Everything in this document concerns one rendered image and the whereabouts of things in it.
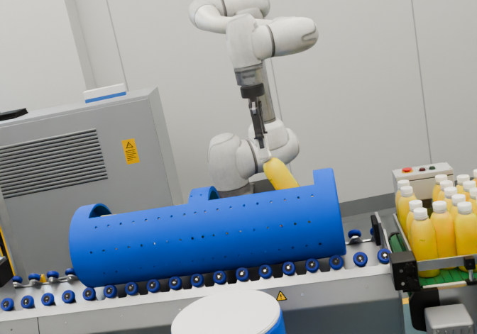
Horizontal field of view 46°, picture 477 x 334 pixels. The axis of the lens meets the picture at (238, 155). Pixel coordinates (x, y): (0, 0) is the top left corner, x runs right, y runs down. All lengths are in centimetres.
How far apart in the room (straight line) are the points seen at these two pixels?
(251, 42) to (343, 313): 89
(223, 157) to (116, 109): 115
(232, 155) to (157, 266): 66
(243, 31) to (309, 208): 56
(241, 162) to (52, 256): 166
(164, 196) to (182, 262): 157
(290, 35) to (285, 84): 279
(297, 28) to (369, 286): 82
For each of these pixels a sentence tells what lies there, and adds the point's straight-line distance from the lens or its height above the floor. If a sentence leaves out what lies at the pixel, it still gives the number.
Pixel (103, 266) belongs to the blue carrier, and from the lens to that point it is 191.
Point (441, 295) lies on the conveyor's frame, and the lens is 177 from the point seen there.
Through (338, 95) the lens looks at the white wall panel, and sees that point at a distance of 462.
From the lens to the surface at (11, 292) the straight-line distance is 229.
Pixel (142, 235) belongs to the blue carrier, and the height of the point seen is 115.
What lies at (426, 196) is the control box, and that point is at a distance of 215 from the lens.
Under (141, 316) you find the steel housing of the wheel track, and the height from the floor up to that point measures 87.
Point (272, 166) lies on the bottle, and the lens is 179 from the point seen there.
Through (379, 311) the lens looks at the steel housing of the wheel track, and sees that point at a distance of 189.
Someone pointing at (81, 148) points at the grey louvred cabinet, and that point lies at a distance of 338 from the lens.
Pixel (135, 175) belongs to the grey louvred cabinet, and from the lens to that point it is 337.
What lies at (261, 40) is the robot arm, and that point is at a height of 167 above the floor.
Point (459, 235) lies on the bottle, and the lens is 179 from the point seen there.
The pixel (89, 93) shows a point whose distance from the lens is 348.
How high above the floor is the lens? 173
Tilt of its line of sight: 13 degrees down
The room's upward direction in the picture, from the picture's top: 11 degrees counter-clockwise
